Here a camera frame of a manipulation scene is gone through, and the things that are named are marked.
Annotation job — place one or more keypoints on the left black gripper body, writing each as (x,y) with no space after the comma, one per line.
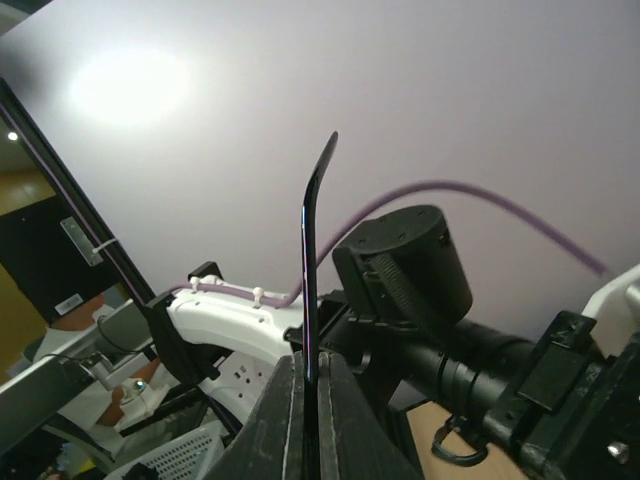
(570,412)

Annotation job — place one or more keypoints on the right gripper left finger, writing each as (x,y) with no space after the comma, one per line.
(271,443)

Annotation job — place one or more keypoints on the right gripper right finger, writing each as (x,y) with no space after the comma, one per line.
(352,443)

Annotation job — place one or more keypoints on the black round sunglasses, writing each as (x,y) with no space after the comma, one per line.
(310,326)

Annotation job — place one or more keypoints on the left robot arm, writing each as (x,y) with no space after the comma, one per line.
(400,315)

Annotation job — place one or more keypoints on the white plastic basket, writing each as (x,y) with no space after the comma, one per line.
(189,456)

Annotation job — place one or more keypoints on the left black frame post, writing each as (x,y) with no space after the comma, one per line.
(49,162)

